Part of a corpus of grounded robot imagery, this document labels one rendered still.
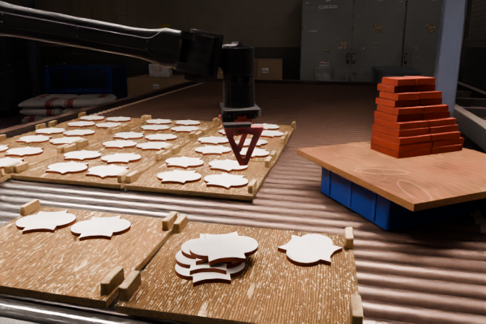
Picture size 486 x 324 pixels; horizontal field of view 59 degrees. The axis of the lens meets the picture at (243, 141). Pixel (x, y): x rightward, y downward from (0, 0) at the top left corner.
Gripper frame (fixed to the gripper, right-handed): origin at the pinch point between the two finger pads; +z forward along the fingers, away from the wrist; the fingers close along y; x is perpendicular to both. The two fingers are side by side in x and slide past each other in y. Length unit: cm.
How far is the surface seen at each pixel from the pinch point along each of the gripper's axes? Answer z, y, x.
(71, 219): 21, -25, -39
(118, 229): 21.4, -17.4, -26.9
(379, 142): 10, -44, 47
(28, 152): 20, -93, -73
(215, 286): 22.9, 6.9, -5.7
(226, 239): 18.9, -3.7, -2.8
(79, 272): 22.4, -0.9, -31.6
